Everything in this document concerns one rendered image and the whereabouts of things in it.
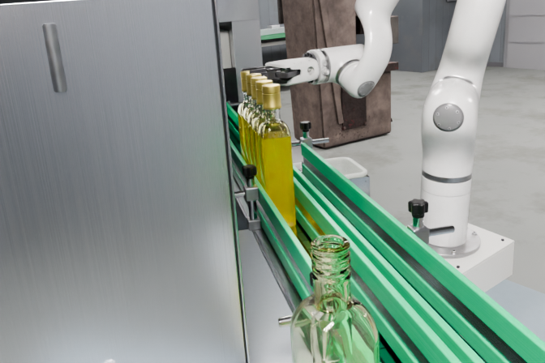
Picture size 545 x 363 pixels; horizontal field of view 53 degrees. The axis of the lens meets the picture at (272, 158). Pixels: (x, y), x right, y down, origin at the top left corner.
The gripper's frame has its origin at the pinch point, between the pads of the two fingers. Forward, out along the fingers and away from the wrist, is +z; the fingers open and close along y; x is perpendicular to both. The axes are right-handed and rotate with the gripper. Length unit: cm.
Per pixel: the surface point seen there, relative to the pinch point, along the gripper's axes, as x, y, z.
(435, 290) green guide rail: -24, -62, 6
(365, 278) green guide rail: -21, -58, 15
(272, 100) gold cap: -1.4, -23.6, 8.4
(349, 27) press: -15, 321, -270
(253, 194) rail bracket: -19.5, -21.8, 13.1
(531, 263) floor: -131, 58, -191
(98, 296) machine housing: -11, -59, 50
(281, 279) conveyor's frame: -27, -42, 19
